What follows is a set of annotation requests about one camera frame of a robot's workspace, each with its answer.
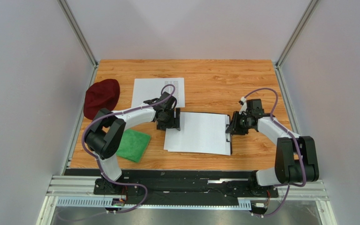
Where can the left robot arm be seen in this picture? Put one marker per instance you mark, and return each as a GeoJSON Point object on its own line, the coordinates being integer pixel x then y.
{"type": "Point", "coordinates": [102, 137]}

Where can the slotted cable duct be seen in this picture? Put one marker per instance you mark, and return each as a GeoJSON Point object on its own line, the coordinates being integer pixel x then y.
{"type": "Point", "coordinates": [109, 202]}

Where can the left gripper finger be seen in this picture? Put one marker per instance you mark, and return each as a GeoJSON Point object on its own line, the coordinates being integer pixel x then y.
{"type": "Point", "coordinates": [177, 119]}
{"type": "Point", "coordinates": [164, 126]}

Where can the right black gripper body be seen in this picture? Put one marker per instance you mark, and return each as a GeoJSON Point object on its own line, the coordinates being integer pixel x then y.
{"type": "Point", "coordinates": [233, 123]}

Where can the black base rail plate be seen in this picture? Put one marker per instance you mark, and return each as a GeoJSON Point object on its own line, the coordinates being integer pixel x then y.
{"type": "Point", "coordinates": [128, 175]}

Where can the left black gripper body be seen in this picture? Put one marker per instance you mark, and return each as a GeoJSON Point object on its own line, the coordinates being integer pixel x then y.
{"type": "Point", "coordinates": [168, 117]}

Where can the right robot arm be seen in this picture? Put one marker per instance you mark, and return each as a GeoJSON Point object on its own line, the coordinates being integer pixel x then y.
{"type": "Point", "coordinates": [295, 160]}

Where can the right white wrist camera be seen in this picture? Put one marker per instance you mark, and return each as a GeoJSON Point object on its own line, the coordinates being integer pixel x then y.
{"type": "Point", "coordinates": [242, 101]}

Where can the green cloth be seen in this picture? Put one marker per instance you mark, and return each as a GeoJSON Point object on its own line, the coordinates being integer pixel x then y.
{"type": "Point", "coordinates": [133, 145]}

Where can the left frame post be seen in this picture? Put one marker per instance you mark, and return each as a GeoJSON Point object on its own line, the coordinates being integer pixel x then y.
{"type": "Point", "coordinates": [65, 7]}

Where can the right frame post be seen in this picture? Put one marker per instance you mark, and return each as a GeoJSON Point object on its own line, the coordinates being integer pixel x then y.
{"type": "Point", "coordinates": [297, 31]}

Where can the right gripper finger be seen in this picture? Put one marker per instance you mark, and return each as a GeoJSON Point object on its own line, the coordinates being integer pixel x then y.
{"type": "Point", "coordinates": [237, 130]}
{"type": "Point", "coordinates": [234, 121]}

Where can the dark red beret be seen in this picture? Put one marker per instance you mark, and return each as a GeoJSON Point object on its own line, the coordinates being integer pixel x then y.
{"type": "Point", "coordinates": [103, 94]}

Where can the printed white paper sheet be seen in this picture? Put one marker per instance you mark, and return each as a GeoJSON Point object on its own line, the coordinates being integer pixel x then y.
{"type": "Point", "coordinates": [149, 88]}

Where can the frame post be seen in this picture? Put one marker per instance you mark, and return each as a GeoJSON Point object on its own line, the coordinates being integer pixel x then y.
{"type": "Point", "coordinates": [297, 31]}
{"type": "Point", "coordinates": [65, 7]}

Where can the aluminium frame rail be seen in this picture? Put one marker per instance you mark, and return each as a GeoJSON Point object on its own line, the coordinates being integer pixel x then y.
{"type": "Point", "coordinates": [171, 187]}

